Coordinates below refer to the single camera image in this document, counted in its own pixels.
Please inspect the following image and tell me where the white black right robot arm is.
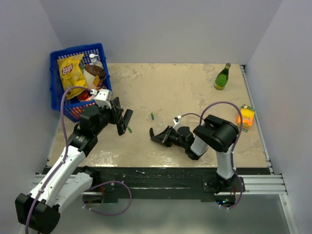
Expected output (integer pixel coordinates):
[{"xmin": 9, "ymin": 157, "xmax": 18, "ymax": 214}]
[{"xmin": 149, "ymin": 115, "xmax": 239, "ymax": 192}]

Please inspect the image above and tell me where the green glass bottle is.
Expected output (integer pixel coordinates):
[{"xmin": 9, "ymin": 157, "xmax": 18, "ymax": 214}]
[{"xmin": 214, "ymin": 63, "xmax": 231, "ymax": 90}]

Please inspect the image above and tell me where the white pump soap bottle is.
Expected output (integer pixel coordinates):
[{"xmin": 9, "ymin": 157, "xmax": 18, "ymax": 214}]
[{"xmin": 89, "ymin": 53, "xmax": 104, "ymax": 69}]

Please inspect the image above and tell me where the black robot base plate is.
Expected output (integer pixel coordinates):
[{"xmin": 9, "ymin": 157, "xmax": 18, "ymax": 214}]
[{"xmin": 42, "ymin": 166, "xmax": 271, "ymax": 204}]

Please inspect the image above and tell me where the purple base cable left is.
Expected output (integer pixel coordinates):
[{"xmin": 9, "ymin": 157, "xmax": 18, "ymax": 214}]
[{"xmin": 82, "ymin": 180, "xmax": 133, "ymax": 216}]

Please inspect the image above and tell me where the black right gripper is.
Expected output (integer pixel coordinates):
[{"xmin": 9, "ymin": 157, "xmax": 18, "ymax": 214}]
[{"xmin": 151, "ymin": 125, "xmax": 187, "ymax": 149}]

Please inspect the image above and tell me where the brown and white pouch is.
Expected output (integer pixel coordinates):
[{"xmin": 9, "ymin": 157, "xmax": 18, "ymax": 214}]
[{"xmin": 83, "ymin": 64, "xmax": 106, "ymax": 89}]

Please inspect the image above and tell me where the aluminium frame rail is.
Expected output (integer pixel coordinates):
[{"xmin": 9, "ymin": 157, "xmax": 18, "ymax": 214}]
[{"xmin": 31, "ymin": 173, "xmax": 289, "ymax": 195}]

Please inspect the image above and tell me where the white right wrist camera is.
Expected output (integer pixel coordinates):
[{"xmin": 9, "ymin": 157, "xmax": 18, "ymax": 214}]
[{"xmin": 173, "ymin": 116, "xmax": 182, "ymax": 131}]

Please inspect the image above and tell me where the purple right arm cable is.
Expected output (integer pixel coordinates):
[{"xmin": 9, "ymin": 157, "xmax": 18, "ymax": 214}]
[{"xmin": 179, "ymin": 101, "xmax": 244, "ymax": 176}]

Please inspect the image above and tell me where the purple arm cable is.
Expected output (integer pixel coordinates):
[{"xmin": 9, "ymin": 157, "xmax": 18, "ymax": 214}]
[
  {"xmin": 179, "ymin": 101, "xmax": 244, "ymax": 176},
  {"xmin": 25, "ymin": 86, "xmax": 95, "ymax": 234}
]

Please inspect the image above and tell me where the black remote control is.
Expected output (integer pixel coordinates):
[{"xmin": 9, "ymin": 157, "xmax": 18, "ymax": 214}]
[{"xmin": 123, "ymin": 109, "xmax": 133, "ymax": 127}]

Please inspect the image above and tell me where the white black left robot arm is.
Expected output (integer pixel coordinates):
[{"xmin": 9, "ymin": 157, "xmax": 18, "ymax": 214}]
[{"xmin": 15, "ymin": 98, "xmax": 133, "ymax": 234}]

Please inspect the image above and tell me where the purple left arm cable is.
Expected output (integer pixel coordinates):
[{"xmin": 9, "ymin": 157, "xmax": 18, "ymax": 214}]
[{"xmin": 25, "ymin": 86, "xmax": 95, "ymax": 234}]

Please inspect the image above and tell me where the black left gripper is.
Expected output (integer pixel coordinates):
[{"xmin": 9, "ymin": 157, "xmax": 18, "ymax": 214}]
[{"xmin": 94, "ymin": 101, "xmax": 123, "ymax": 135}]

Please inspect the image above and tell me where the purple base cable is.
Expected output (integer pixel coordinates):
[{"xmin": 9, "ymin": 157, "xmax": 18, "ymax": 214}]
[
  {"xmin": 82, "ymin": 180, "xmax": 133, "ymax": 216},
  {"xmin": 218, "ymin": 170, "xmax": 244, "ymax": 210}
]

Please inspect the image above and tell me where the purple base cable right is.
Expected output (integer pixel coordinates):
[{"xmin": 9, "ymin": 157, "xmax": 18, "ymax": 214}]
[{"xmin": 218, "ymin": 170, "xmax": 244, "ymax": 210}]

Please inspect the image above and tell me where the blue plastic basket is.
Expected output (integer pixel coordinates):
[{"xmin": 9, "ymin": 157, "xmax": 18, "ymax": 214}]
[{"xmin": 49, "ymin": 43, "xmax": 112, "ymax": 122}]

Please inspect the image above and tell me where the yellow Lays chips bag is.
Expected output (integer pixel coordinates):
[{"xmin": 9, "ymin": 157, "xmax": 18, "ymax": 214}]
[{"xmin": 57, "ymin": 54, "xmax": 88, "ymax": 91}]

